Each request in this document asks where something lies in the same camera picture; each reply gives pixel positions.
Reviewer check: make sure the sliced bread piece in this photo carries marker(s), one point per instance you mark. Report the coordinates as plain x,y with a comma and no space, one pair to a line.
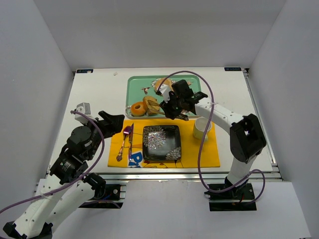
149,109

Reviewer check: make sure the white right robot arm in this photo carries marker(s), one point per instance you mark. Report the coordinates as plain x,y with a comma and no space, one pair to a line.
247,139

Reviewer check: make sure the aluminium table front rail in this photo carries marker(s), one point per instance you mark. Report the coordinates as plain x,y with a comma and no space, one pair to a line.
185,176

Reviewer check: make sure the blue corner label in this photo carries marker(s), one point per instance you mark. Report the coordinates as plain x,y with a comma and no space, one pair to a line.
84,71
232,69

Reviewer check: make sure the metal kitchen tongs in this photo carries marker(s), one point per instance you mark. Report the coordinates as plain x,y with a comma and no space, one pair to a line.
154,104

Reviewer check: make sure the black floral square plate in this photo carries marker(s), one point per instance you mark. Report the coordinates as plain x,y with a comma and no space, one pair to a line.
161,143

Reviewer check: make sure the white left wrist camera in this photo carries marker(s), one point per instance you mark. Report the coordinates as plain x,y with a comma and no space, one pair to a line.
83,108

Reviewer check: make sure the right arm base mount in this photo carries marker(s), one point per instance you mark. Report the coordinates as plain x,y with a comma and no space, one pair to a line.
234,200

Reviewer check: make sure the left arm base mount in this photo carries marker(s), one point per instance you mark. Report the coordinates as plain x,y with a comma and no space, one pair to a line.
109,191

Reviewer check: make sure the glazed bagel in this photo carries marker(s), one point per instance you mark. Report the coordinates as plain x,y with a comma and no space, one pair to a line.
168,82

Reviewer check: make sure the blue corner label right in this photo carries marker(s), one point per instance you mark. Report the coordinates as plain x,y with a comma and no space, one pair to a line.
232,69

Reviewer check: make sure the iridescent purple knife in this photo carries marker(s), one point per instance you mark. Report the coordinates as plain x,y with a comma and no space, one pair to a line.
130,142

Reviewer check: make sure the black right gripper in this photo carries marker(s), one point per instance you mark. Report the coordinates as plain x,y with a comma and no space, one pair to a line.
174,105

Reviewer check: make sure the iridescent purple fork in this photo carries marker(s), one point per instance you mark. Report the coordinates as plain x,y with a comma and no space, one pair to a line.
126,132

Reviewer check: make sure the small orange donut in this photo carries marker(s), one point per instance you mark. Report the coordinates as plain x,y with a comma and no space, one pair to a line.
137,109

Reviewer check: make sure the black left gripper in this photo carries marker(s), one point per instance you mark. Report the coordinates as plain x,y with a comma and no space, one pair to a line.
102,125

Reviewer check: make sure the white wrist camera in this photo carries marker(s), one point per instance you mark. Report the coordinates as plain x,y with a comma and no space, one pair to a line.
83,108
164,91

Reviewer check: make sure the light green mug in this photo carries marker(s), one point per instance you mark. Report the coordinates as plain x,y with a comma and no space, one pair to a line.
200,126

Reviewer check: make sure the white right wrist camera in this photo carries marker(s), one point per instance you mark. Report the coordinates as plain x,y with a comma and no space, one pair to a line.
164,91

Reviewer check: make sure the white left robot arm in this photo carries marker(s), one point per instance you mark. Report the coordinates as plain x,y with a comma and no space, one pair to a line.
70,182

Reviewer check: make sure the blue corner label left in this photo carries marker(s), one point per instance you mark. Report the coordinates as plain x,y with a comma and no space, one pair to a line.
84,71

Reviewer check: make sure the green floral serving tray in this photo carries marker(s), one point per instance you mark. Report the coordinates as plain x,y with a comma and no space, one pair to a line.
140,86

